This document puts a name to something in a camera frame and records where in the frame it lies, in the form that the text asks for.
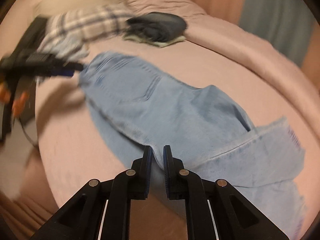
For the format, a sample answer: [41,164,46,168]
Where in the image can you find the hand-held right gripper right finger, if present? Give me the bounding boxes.
[163,145,290,240]

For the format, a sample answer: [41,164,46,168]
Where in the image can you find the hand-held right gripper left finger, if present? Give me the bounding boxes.
[30,145,153,240]

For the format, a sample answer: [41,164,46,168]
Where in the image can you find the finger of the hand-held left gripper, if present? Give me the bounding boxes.
[54,61,84,72]
[50,69,75,77]

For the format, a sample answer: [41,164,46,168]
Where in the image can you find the light blue denim pants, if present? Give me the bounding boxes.
[79,51,309,240]

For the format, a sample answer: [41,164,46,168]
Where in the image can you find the dark folded pants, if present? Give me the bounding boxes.
[125,12,188,43]

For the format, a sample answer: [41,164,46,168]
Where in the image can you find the plaid flannel cloth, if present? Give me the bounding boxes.
[37,5,133,58]

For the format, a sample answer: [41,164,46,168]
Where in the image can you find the pale green folded cloth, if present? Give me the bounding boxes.
[122,35,187,48]

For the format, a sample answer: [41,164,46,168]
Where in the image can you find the pink duvet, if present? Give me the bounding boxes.
[122,0,320,100]

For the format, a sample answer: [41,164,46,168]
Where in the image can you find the bed with pink sheet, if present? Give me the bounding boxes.
[0,0,320,240]

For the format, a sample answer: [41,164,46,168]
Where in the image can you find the grey-blue curtain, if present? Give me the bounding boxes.
[237,0,316,67]

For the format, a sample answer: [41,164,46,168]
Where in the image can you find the thin dark cable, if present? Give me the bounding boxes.
[19,119,39,147]

